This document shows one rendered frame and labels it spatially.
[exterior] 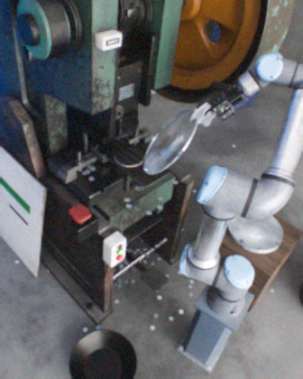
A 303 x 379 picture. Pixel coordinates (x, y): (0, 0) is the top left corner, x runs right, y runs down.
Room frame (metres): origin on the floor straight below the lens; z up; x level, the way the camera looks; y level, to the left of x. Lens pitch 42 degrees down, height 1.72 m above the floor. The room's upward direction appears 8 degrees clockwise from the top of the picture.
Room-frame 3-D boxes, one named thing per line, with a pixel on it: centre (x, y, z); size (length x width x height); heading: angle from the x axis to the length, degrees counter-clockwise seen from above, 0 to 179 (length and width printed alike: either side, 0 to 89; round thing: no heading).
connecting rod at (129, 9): (1.25, 0.20, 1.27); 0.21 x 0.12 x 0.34; 50
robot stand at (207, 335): (0.76, -0.36, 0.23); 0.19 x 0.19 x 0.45; 61
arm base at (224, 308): (0.76, -0.36, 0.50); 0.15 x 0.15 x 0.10
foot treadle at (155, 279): (1.16, 0.09, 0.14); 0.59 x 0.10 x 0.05; 50
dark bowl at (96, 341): (0.60, 0.10, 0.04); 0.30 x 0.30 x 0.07
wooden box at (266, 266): (1.24, -0.57, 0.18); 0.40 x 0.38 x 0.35; 53
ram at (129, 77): (1.22, 0.16, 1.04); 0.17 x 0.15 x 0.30; 50
